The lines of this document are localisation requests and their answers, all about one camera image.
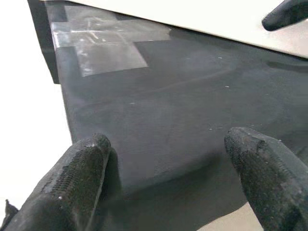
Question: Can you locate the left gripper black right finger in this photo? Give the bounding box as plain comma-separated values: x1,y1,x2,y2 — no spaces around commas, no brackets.
224,127,308,231

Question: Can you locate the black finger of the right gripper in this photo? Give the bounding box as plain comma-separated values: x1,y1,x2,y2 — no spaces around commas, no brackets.
261,0,308,31

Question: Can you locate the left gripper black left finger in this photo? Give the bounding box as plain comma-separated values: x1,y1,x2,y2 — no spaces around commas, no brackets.
0,133,112,231

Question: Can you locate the white plastic table top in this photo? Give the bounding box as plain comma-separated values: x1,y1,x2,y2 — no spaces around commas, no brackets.
64,0,308,60

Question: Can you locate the black tablecloth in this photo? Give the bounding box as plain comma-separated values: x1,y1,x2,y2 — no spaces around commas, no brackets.
27,0,308,231

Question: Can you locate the clear tape cross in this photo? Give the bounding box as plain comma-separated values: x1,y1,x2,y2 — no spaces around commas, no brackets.
45,4,173,77

